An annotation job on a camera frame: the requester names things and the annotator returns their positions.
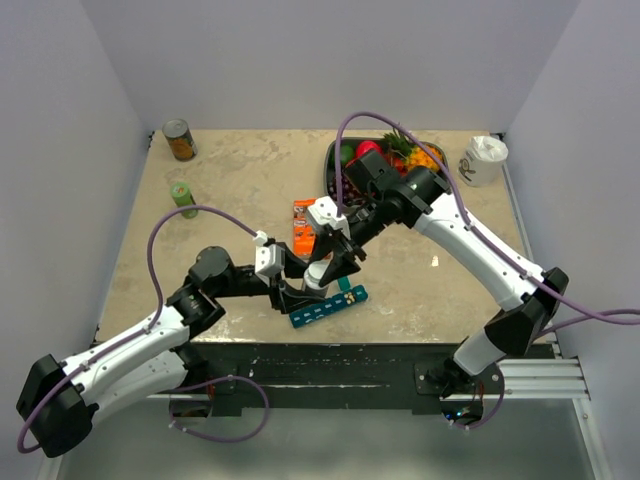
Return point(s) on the red apple top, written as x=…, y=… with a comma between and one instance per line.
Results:
x=367, y=146

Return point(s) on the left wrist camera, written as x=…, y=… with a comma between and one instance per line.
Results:
x=269, y=257

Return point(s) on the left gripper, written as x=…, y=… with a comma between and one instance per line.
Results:
x=285, y=299

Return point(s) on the toy pineapple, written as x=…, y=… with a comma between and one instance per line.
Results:
x=400, y=146

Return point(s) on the black base frame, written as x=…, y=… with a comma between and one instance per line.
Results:
x=391, y=376

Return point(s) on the green lime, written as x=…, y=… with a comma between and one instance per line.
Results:
x=347, y=154

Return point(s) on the aluminium rail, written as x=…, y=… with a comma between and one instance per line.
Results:
x=544, y=379

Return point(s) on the teal weekly pill organizer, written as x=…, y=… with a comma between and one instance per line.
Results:
x=331, y=305

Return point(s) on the red cherries pile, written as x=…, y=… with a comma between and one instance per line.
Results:
x=399, y=165

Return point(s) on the tin can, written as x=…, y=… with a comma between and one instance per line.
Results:
x=180, y=139

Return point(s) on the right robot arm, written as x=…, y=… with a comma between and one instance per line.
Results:
x=423, y=201

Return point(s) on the green bottle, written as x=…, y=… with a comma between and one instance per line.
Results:
x=182, y=196

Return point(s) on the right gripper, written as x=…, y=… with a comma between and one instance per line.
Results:
x=343, y=263

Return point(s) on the orange razor box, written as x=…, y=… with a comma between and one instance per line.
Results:
x=304, y=233

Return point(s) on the white pill bottle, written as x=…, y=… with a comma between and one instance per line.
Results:
x=312, y=276

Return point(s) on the dark grape bunch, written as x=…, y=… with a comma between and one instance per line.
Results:
x=351, y=197

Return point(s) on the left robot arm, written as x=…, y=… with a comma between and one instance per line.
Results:
x=62, y=400

